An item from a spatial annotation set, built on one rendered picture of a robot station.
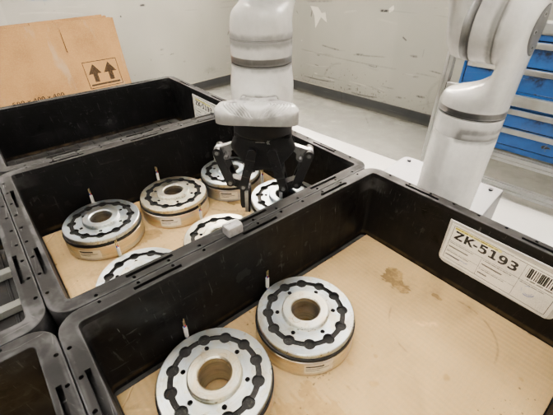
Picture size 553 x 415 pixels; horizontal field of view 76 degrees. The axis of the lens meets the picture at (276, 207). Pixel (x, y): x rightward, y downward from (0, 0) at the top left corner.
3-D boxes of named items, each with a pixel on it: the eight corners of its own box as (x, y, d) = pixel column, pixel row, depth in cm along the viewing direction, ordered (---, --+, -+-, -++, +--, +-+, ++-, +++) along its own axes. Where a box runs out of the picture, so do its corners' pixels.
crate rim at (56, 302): (243, 119, 69) (243, 107, 68) (368, 179, 50) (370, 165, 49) (3, 190, 48) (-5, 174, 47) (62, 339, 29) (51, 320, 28)
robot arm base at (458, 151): (422, 185, 68) (447, 96, 58) (473, 202, 64) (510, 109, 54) (405, 207, 62) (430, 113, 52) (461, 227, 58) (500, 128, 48)
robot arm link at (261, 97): (213, 127, 38) (206, 66, 35) (231, 95, 47) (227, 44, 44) (298, 129, 38) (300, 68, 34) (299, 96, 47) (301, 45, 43)
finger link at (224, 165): (221, 139, 48) (242, 174, 51) (211, 144, 49) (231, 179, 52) (217, 147, 46) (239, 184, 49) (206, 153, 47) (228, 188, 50)
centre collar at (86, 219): (114, 205, 53) (113, 202, 53) (124, 221, 50) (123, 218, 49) (79, 216, 51) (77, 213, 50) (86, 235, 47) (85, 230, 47)
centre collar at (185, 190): (180, 181, 59) (179, 178, 58) (195, 193, 56) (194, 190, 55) (151, 192, 56) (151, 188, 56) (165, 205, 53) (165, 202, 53)
